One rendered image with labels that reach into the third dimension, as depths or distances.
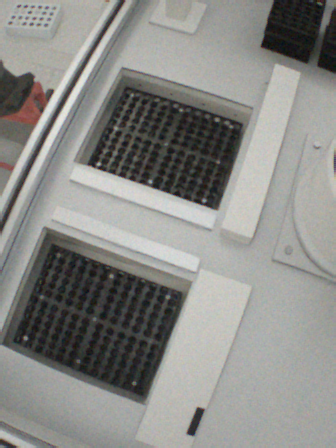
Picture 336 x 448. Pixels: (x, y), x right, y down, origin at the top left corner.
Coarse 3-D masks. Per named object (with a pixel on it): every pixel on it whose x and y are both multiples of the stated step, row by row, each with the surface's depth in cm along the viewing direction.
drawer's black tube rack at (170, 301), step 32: (64, 256) 87; (64, 288) 85; (96, 288) 82; (128, 288) 86; (160, 288) 82; (32, 320) 80; (64, 320) 83; (96, 320) 80; (128, 320) 81; (160, 320) 81; (64, 352) 82; (96, 352) 79; (128, 352) 79; (128, 384) 81
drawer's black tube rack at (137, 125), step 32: (128, 96) 96; (160, 96) 93; (128, 128) 91; (160, 128) 91; (192, 128) 91; (224, 128) 95; (96, 160) 92; (128, 160) 92; (160, 160) 89; (192, 160) 92; (224, 160) 93; (192, 192) 91
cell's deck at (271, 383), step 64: (256, 0) 96; (128, 64) 90; (192, 64) 90; (256, 64) 90; (320, 128) 86; (64, 192) 82; (128, 256) 79; (256, 256) 79; (0, 320) 76; (256, 320) 76; (320, 320) 76; (0, 384) 72; (64, 384) 73; (256, 384) 73; (320, 384) 73
